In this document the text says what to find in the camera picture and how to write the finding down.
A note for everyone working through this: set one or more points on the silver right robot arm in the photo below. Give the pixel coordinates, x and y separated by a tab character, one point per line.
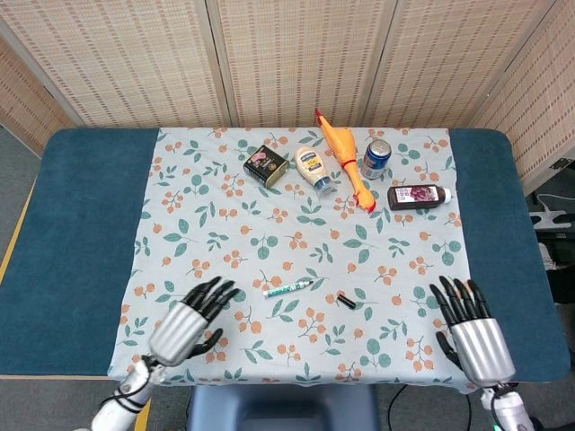
507	408

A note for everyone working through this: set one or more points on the blue soda can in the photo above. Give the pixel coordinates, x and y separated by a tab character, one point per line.
376	161

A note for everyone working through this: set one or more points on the green white marker pen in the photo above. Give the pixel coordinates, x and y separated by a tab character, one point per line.
287	288

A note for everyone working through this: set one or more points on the woven bamboo folding screen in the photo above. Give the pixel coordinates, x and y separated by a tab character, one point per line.
292	58

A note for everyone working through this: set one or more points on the white mayonnaise squeeze bottle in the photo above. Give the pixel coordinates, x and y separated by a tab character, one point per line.
312	166

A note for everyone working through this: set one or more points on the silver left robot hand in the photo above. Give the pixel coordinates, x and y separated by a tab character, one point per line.
179	332

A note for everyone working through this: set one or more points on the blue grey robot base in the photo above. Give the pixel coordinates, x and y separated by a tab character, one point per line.
283	408

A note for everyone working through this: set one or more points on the black marker cap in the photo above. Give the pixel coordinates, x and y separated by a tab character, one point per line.
347	301

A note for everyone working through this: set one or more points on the floral print tablecloth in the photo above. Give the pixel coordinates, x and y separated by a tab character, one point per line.
287	233

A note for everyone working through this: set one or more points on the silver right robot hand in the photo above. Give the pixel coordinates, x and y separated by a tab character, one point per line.
483	350

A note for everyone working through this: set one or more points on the blue table cover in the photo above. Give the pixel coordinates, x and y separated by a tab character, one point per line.
81	224

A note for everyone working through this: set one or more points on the black luncheon meat tin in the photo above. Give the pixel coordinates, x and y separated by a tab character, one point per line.
265	165

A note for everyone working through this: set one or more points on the black equipment case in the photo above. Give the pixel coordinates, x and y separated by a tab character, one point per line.
563	256

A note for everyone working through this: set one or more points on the dark brown sauce bottle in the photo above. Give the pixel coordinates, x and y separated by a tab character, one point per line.
413	198

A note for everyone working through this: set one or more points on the orange rubber chicken toy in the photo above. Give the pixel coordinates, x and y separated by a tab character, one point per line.
341	146

